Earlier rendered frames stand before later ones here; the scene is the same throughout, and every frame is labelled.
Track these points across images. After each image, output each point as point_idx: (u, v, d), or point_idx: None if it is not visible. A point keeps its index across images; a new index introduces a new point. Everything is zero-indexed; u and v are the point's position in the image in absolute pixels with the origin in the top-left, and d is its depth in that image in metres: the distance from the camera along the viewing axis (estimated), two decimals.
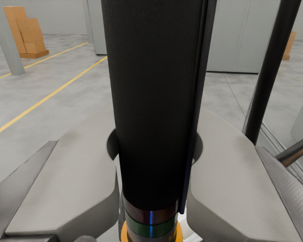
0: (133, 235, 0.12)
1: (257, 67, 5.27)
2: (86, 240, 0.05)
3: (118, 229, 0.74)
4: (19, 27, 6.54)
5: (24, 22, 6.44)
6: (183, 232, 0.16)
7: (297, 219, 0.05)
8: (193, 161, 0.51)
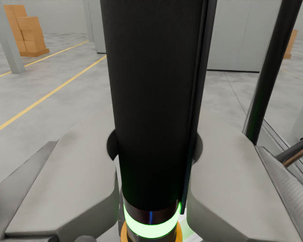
0: (132, 235, 0.12)
1: (258, 66, 5.24)
2: (86, 240, 0.05)
3: (118, 224, 0.72)
4: (19, 25, 6.53)
5: (24, 21, 6.43)
6: (183, 232, 0.16)
7: (297, 219, 0.05)
8: None
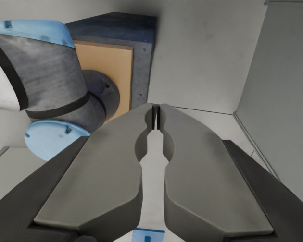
0: None
1: None
2: (86, 240, 0.05)
3: None
4: None
5: None
6: None
7: (266, 206, 0.06)
8: None
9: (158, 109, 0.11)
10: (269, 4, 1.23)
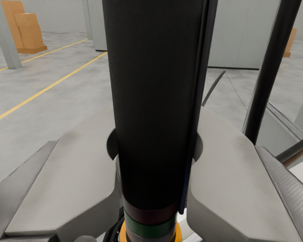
0: (132, 235, 0.11)
1: (257, 63, 5.20)
2: (86, 240, 0.05)
3: None
4: (17, 21, 6.45)
5: (22, 17, 6.35)
6: (182, 233, 0.16)
7: (297, 219, 0.05)
8: None
9: None
10: None
